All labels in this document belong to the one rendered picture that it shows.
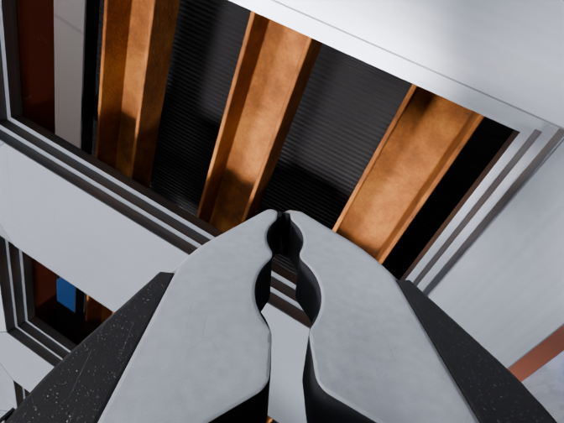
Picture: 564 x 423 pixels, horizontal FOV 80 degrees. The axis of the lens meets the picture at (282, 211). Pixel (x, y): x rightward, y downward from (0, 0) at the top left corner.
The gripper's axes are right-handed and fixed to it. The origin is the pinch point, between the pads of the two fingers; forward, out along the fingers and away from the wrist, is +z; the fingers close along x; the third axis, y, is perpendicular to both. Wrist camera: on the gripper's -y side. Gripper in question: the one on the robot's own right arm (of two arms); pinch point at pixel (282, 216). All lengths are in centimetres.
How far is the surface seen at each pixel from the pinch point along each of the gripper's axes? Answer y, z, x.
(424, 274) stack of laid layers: 13.4, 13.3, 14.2
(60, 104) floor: 35, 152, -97
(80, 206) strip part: 16.1, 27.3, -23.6
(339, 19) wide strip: -6.2, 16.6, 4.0
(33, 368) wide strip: 59, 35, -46
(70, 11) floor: -3, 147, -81
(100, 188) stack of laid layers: 13.8, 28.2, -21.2
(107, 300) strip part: 30.9, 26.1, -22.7
